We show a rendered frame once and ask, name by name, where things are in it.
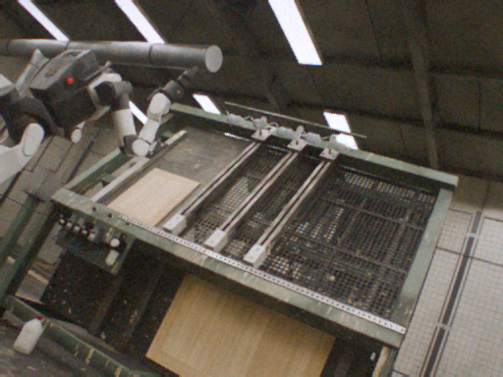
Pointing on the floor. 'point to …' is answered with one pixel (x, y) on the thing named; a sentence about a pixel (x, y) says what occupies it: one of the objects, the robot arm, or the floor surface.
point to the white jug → (28, 336)
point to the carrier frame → (129, 308)
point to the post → (17, 228)
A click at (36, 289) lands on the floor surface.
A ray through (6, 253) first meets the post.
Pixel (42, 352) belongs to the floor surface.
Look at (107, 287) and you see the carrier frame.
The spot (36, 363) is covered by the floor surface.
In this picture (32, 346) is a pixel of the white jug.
